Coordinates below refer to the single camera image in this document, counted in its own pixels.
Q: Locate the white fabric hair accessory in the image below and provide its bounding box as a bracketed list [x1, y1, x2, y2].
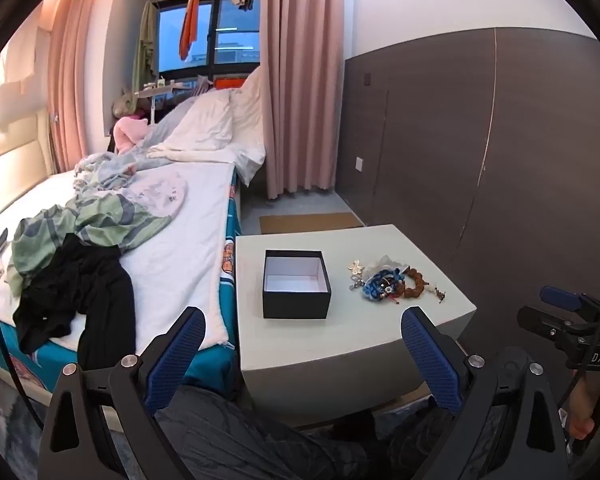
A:
[370, 255, 410, 274]

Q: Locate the orange hanging garment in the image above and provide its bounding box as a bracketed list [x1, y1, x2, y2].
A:
[178, 0, 200, 60]

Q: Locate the black clothing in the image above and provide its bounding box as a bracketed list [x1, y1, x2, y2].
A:
[12, 232, 137, 376]

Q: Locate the green striped blanket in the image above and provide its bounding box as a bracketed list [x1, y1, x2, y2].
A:
[5, 190, 174, 294]

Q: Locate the green hanging garment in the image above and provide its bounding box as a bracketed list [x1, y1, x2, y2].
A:
[131, 1, 158, 93]

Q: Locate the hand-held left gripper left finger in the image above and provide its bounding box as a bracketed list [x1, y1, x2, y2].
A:
[39, 306, 208, 480]

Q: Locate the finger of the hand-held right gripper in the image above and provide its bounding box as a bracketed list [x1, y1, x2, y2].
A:
[539, 286, 600, 317]
[517, 304, 588, 347]

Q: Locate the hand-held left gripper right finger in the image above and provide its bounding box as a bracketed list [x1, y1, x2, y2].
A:
[401, 306, 569, 480]

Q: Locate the light blue patterned blanket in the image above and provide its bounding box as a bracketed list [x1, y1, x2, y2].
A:
[74, 122, 191, 196]

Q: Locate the pink curtain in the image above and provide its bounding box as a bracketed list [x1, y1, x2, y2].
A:
[47, 0, 106, 173]
[259, 0, 345, 200]

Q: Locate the grey-green plush toy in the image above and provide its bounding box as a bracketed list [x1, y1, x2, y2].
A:
[111, 85, 141, 121]

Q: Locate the small white rack table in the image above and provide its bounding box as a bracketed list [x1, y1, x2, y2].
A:
[134, 77, 188, 126]

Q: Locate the person's right hand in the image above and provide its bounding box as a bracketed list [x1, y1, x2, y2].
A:
[565, 381, 600, 442]

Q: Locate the pink plush toy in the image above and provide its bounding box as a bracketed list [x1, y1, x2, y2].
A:
[111, 116, 151, 154]

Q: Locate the beige padded headboard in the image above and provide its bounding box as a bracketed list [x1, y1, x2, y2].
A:
[0, 105, 56, 231]

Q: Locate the white duvet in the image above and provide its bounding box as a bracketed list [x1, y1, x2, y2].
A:
[147, 65, 267, 186]

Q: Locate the person's left leg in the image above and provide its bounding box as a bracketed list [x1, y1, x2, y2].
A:
[152, 385, 381, 480]

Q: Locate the black jewelry box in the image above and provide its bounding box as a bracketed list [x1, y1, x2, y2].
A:
[262, 249, 332, 320]

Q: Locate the dark framed window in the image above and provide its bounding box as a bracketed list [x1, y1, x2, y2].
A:
[152, 0, 262, 78]

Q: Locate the brown bead bracelet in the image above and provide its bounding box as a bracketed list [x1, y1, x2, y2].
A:
[402, 267, 437, 299]

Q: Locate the blue flower hair tie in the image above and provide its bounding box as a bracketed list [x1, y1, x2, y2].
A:
[362, 267, 407, 302]

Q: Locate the white nightstand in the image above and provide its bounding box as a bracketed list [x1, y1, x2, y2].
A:
[235, 224, 477, 418]

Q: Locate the brown cardboard sheet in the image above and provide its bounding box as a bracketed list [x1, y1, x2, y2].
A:
[259, 212, 363, 235]

